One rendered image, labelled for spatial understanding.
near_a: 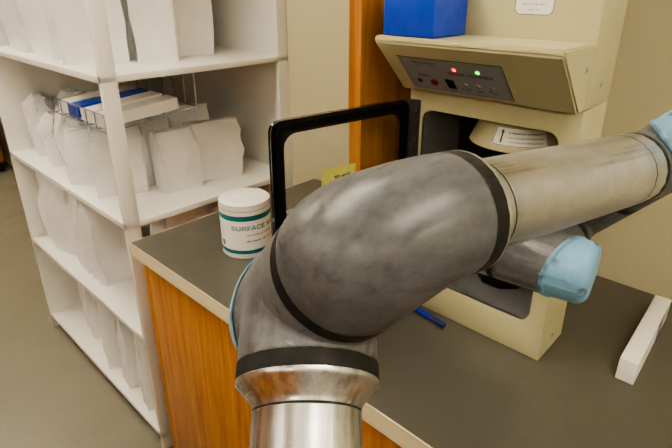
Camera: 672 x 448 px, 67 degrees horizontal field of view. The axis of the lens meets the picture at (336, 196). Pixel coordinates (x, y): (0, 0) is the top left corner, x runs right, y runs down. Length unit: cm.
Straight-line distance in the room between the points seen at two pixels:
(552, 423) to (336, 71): 121
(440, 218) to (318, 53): 148
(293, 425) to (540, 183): 26
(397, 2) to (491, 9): 15
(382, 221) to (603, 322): 94
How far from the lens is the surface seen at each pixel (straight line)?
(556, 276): 61
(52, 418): 248
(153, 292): 156
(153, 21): 175
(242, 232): 130
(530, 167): 43
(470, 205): 35
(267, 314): 40
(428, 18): 85
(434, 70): 89
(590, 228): 69
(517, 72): 81
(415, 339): 106
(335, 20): 172
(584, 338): 116
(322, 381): 39
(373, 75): 100
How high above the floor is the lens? 159
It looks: 22 degrees down
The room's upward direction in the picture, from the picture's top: straight up
